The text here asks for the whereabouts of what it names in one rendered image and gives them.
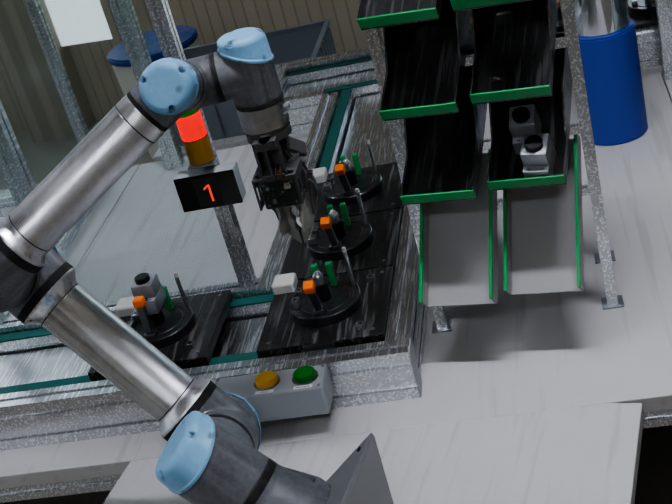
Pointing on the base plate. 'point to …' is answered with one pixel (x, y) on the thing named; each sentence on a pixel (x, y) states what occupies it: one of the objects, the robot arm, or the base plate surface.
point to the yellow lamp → (199, 151)
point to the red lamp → (191, 127)
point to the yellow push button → (266, 379)
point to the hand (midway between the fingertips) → (302, 233)
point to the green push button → (304, 374)
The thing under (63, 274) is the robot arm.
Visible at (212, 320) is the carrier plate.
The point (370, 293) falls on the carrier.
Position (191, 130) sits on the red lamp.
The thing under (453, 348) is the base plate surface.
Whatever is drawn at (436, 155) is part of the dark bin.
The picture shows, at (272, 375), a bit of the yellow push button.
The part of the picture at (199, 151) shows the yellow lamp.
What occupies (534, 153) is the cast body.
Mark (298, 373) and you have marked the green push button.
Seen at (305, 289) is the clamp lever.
